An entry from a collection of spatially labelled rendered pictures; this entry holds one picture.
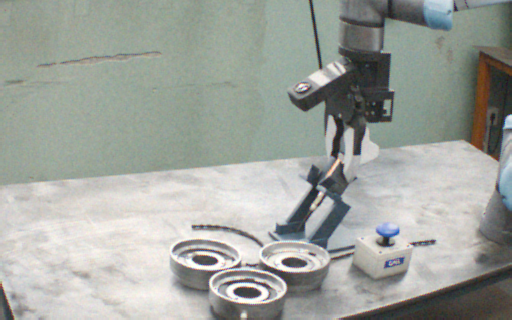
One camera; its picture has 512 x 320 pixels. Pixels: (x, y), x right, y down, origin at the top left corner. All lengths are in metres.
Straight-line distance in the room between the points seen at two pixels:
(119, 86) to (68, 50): 0.25
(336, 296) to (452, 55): 2.33
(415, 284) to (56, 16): 1.72
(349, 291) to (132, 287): 0.32
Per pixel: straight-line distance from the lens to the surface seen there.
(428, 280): 1.32
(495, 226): 1.48
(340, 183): 1.38
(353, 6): 1.29
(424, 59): 3.38
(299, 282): 1.23
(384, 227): 1.31
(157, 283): 1.24
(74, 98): 2.77
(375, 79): 1.35
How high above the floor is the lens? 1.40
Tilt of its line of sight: 20 degrees down
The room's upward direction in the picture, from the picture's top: 5 degrees clockwise
